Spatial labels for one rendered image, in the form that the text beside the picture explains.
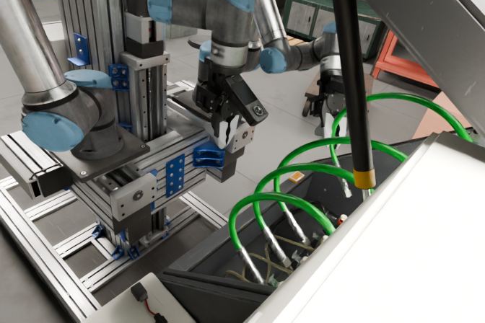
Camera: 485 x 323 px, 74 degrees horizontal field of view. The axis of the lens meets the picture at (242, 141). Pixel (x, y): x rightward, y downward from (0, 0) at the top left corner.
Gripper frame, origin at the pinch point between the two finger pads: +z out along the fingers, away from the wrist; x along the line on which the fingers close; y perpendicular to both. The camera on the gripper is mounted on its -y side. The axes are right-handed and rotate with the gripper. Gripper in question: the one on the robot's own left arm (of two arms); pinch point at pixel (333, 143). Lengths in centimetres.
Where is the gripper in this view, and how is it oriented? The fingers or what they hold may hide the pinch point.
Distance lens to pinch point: 88.1
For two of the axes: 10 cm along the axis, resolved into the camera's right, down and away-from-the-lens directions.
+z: -1.1, 9.8, -1.9
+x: -9.2, -1.8, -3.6
